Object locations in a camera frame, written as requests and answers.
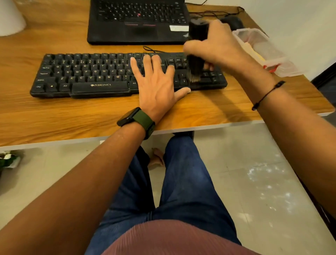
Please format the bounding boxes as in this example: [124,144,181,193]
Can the person's left forearm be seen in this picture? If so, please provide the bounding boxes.
[0,122,146,255]

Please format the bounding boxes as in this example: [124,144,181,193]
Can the person's right hand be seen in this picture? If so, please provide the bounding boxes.
[183,20,276,104]

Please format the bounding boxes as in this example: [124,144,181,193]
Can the clear plastic box red latches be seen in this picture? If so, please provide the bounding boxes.
[232,28,287,73]

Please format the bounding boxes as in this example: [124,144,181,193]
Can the black cleaning brush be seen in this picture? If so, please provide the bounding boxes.
[186,18,210,83]

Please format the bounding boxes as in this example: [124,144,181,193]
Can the person's maroon ribbed shirt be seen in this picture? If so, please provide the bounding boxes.
[101,219,260,255]

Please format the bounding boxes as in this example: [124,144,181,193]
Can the white plant pot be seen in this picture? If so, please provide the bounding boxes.
[0,0,27,37]

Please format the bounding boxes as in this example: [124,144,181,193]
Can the person's blue jeans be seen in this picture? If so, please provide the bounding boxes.
[84,135,242,255]

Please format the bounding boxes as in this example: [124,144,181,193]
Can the yellow cloth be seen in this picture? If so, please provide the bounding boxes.
[243,41,266,66]

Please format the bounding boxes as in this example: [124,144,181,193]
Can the green strap smartwatch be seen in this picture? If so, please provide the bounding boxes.
[116,107,156,140]

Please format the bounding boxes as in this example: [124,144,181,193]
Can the black cord bracelet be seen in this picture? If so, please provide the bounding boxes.
[251,81,286,111]

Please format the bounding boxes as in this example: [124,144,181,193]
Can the person's right forearm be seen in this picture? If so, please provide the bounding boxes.
[253,87,336,213]

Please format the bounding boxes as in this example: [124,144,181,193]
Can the black door frame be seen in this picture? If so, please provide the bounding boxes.
[296,62,336,241]

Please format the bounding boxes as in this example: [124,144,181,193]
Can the person's bare foot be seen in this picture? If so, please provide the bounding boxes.
[148,147,166,168]

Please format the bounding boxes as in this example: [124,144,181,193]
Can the black mouse cable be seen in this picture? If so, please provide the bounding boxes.
[189,6,245,19]

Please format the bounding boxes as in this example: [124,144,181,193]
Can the black keyboard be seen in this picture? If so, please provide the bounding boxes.
[29,52,228,99]

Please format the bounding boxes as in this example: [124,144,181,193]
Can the clear plastic box lid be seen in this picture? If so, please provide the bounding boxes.
[273,59,306,78]

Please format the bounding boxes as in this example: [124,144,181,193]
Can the black laptop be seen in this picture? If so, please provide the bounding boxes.
[87,0,191,45]

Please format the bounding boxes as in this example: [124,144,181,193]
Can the black metal table leg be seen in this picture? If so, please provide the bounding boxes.
[173,131,195,140]

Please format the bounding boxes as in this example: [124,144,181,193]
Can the person's left hand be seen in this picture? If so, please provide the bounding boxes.
[130,54,191,124]

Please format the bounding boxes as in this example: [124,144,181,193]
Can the black computer mouse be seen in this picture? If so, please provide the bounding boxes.
[220,15,245,32]

